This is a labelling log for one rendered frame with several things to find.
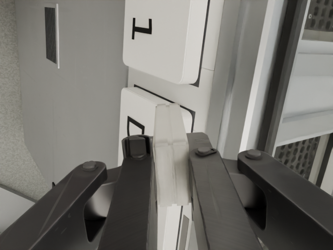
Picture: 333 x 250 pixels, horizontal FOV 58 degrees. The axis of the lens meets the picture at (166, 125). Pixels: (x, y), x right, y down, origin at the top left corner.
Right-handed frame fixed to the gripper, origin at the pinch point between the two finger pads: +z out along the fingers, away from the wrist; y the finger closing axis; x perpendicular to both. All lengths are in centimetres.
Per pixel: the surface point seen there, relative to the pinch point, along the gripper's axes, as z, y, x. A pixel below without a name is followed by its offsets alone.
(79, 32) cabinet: 35.8, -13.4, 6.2
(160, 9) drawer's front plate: 13.2, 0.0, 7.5
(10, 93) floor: 87, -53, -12
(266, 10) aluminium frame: 5.7, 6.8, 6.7
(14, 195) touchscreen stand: 85, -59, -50
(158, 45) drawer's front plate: 13.1, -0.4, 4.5
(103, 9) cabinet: 27.7, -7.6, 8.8
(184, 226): 10.6, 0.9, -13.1
